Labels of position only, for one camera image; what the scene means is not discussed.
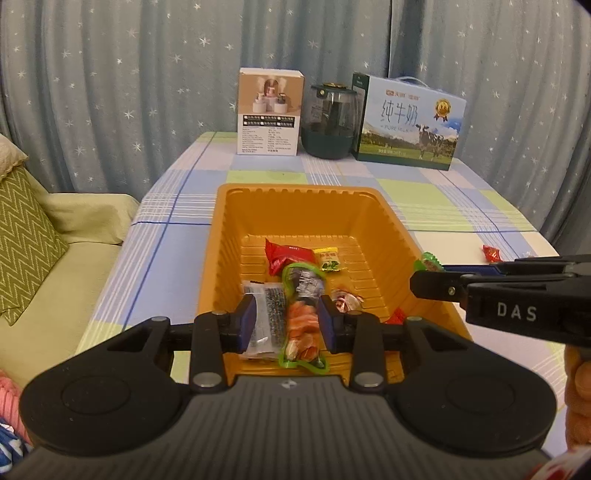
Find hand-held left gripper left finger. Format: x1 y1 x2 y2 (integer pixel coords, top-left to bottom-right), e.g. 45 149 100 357
99 293 258 394

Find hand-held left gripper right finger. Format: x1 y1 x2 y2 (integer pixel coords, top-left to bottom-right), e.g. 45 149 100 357
318 294 472 394

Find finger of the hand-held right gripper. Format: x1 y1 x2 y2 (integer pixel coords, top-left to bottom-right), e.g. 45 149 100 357
409 270 490 304
442 258 574 278

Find black white snack packet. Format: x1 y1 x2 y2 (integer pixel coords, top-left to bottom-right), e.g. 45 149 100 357
240 281 288 360

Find long green sausage packet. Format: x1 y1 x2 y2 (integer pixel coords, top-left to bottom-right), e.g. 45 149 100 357
277 261 331 376

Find green packet with brown snack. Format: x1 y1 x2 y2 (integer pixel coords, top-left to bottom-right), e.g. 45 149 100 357
412 251 445 274

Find dark red white candy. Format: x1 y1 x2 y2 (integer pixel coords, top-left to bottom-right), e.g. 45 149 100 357
331 288 366 315

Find yellow snack packet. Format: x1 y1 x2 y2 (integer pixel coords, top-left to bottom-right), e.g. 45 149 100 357
313 247 345 274

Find red snack packet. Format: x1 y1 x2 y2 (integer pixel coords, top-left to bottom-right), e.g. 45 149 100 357
264 239 320 276

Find orange plastic tray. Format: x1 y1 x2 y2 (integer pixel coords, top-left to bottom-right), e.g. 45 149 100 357
196 183 474 377

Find person's right hand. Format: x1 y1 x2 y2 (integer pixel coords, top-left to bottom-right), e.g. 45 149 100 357
565 344 591 452

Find checked tablecloth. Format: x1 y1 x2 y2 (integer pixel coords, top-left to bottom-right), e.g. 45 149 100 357
75 131 591 462

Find red white patterned cloth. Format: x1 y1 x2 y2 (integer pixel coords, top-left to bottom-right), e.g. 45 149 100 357
530 444 591 480

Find blue milk carton with cow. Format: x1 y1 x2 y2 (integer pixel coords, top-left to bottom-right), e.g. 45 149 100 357
349 71 467 172

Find pale green sofa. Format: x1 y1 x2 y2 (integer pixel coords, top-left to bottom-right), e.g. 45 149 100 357
0 134 140 395

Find dark green glass jar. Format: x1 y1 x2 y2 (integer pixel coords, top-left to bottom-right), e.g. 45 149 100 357
300 82 360 160

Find white product box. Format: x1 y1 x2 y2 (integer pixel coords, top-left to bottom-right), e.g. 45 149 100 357
236 67 305 157

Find green zigzag cushion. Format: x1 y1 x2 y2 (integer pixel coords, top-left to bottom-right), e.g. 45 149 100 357
0 165 71 327

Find pink cloth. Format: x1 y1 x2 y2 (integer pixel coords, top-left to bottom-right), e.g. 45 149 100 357
0 368 34 445

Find blue star-print curtain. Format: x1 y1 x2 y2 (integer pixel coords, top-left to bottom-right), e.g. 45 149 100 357
0 0 591 254

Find blue white patterned cloth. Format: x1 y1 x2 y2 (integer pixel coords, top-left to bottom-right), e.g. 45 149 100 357
0 416 34 477

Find beige quilted cushion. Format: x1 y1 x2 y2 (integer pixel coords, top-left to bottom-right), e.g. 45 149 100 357
0 133 29 179

